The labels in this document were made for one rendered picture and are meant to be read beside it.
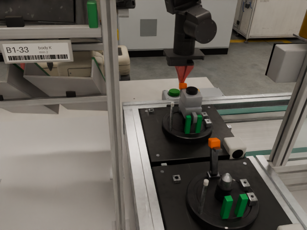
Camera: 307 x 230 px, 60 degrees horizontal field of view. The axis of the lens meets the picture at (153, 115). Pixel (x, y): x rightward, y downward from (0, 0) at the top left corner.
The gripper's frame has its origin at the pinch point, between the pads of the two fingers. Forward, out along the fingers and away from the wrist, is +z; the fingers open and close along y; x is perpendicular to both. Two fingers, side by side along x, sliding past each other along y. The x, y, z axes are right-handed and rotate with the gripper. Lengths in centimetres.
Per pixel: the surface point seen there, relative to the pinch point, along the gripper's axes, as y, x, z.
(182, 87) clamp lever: -0.5, -3.4, -0.1
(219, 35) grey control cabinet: 133, 290, 73
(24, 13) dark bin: -31.2, -27.2, -25.2
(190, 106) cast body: -0.8, -12.7, 0.6
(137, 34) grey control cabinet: 18, 289, 69
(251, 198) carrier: 4.8, -37.8, 6.4
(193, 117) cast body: -0.3, -15.3, 2.4
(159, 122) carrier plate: -7.3, -6.4, 9.3
